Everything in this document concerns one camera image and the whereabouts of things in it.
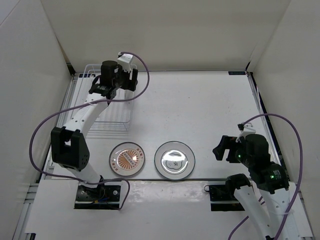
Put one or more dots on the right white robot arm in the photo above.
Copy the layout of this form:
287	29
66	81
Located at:
265	195

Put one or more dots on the white plate teal rim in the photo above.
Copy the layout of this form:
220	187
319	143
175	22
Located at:
174	160

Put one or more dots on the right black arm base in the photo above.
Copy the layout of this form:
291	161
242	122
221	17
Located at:
221	200

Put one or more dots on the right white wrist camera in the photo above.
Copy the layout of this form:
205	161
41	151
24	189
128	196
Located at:
245	130

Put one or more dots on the white plate orange sunburst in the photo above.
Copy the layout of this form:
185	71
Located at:
127	159

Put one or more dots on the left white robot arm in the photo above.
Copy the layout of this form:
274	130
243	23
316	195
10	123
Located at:
68	143

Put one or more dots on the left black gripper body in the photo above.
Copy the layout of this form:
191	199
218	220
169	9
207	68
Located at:
123	78

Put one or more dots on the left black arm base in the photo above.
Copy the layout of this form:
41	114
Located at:
104	197

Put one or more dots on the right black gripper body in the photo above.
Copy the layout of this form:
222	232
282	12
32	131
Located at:
236	151

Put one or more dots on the white wire dish rack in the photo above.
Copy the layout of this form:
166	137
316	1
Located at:
102	92

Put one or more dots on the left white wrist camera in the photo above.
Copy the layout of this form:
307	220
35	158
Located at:
125	61

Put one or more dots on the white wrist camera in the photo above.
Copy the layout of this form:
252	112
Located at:
245	130
125	61

